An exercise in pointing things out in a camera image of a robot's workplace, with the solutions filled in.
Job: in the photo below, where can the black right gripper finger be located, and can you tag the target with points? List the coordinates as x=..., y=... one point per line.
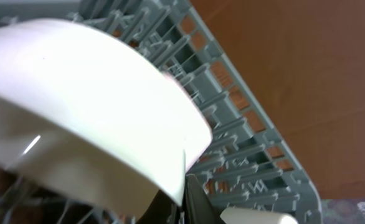
x=196, y=207

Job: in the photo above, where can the grey dishwasher rack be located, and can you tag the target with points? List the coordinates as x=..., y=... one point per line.
x=248, y=163

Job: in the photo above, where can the white bowl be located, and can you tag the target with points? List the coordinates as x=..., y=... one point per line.
x=88, y=117

